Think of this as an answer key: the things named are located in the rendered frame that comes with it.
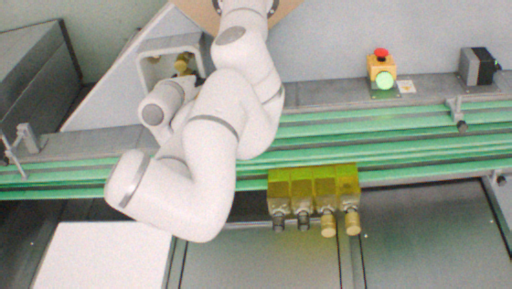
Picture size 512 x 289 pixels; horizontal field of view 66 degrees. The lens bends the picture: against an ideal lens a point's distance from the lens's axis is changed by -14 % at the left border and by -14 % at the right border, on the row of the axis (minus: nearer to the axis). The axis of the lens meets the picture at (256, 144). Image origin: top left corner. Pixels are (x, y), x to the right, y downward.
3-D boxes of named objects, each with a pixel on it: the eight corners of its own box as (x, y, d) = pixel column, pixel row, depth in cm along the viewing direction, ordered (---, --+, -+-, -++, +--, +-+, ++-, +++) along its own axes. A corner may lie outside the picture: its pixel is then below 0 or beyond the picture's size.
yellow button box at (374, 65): (366, 75, 121) (370, 90, 115) (366, 51, 117) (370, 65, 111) (390, 74, 120) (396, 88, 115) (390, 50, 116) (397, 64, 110)
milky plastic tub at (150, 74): (160, 106, 131) (154, 124, 124) (141, 39, 117) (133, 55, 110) (218, 101, 129) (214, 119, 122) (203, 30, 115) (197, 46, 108)
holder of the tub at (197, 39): (165, 120, 134) (160, 136, 128) (143, 39, 117) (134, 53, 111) (221, 114, 132) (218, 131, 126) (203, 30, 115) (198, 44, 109)
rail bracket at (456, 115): (440, 102, 110) (454, 133, 100) (442, 79, 106) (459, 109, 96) (453, 101, 110) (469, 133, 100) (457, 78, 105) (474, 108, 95)
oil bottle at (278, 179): (270, 163, 126) (268, 221, 109) (268, 147, 122) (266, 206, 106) (291, 162, 125) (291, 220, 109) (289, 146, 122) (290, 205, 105)
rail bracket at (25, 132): (39, 144, 139) (13, 190, 121) (20, 103, 128) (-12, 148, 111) (51, 143, 138) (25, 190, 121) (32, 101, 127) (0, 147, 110)
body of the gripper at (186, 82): (151, 115, 106) (164, 101, 116) (191, 109, 104) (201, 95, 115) (144, 85, 103) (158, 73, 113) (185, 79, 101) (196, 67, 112)
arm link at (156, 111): (202, 141, 93) (174, 168, 97) (211, 123, 103) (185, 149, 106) (150, 90, 90) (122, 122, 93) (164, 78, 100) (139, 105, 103)
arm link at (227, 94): (228, 110, 62) (269, 183, 73) (262, 19, 78) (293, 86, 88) (172, 120, 66) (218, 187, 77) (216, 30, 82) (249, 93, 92)
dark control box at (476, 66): (457, 70, 118) (466, 86, 111) (460, 46, 113) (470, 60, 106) (482, 69, 117) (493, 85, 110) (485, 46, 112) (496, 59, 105)
